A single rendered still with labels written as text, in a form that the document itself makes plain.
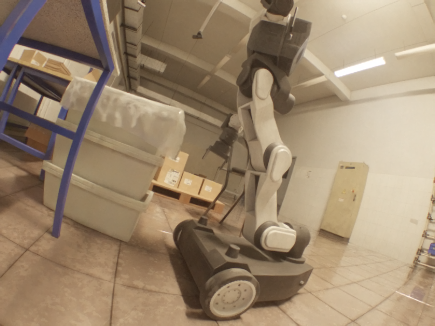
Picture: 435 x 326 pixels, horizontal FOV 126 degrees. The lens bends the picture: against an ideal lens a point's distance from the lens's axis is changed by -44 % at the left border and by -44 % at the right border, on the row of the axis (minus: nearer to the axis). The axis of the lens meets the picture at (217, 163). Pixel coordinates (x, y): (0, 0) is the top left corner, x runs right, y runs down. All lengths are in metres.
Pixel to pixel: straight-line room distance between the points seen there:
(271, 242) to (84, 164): 0.93
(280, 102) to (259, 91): 0.15
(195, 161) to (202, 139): 1.34
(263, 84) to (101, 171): 0.82
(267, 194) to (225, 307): 0.48
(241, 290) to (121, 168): 0.71
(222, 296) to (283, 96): 0.83
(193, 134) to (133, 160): 10.13
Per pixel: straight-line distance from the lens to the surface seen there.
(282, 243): 0.94
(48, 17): 0.76
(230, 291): 0.68
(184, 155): 2.75
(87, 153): 1.01
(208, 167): 11.23
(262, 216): 0.88
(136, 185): 0.94
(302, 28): 1.08
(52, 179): 1.11
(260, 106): 0.81
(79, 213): 1.07
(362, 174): 5.21
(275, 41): 0.96
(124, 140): 0.96
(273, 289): 0.86
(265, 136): 0.84
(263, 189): 0.82
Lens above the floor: 0.45
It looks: 5 degrees up
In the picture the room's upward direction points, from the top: 19 degrees clockwise
